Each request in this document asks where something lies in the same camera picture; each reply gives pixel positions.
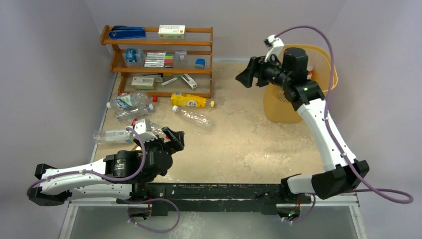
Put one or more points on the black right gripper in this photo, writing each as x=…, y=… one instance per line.
x=259, y=72

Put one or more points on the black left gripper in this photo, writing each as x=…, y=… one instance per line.
x=177, y=138

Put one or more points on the clear bottle red label red cap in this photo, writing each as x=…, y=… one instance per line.
x=156, y=129

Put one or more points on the clear unlabeled plastic bottle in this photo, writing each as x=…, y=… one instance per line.
x=193, y=117

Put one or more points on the yellow plastic bottle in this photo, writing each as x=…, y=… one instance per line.
x=192, y=101

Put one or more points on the clear bottle red white label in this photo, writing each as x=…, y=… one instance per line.
x=309, y=71

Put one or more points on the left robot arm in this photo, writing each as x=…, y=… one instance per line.
x=123, y=175

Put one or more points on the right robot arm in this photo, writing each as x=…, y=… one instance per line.
x=342, y=171

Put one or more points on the yellow mesh waste bin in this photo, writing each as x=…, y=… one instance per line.
x=276, y=107

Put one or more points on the amber bottle red gold label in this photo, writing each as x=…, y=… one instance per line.
x=138, y=148

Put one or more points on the blue white eraser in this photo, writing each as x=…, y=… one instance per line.
x=199, y=63

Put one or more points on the clear bottle blue white label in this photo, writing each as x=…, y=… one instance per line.
x=126, y=101

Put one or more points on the white stapler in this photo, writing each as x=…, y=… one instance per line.
x=189, y=80

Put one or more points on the white marker pen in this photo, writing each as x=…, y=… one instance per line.
x=170, y=81

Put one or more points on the clear crumpled bottle white cap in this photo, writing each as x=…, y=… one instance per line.
x=133, y=112

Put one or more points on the small clear container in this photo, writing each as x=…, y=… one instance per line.
x=180, y=55

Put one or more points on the wooden shelf rack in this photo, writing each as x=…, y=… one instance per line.
x=198, y=43

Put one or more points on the set of colored markers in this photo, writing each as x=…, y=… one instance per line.
x=159, y=59

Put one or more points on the blue stapler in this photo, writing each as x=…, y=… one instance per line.
x=127, y=32

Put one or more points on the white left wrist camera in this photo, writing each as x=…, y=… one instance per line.
x=143, y=129

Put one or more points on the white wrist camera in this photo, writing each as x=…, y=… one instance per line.
x=143, y=129
x=275, y=45

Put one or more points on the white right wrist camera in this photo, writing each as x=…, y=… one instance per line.
x=275, y=45

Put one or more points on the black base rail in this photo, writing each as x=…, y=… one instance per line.
x=267, y=199

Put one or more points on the aluminium table frame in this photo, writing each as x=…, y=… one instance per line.
x=335, y=218

